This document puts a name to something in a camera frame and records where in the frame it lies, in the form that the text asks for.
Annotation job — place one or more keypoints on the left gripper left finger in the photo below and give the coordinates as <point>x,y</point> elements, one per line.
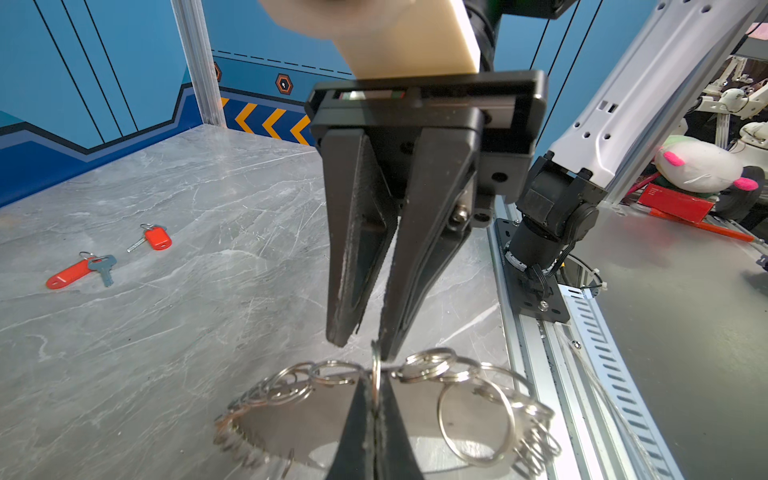
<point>354,458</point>

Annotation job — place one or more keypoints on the right corner aluminium post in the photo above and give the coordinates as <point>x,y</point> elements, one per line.
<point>193,32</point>

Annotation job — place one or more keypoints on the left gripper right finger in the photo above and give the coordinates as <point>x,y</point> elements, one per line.
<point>394,456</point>

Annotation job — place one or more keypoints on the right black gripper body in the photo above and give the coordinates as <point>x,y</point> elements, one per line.
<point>506,109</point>

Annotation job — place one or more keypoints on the white pink plush toy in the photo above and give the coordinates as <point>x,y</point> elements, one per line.
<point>706,170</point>

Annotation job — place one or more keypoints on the red tag with grey key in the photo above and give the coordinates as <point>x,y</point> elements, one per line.
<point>88,264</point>

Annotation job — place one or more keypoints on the red flat box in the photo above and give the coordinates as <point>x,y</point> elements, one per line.
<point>680,205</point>

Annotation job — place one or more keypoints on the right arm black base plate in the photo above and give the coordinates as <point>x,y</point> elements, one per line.
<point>533,295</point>

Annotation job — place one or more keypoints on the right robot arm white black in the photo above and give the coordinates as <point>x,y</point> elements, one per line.
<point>673,55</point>

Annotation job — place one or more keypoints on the aluminium front rail frame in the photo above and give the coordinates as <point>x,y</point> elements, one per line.
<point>601,422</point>

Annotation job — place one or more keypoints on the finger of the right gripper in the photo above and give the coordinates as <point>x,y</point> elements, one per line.
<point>362,219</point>
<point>434,224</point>

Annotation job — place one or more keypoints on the red head silver key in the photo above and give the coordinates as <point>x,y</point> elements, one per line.
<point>154,235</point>

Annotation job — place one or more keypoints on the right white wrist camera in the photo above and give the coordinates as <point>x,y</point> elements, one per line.
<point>383,39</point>

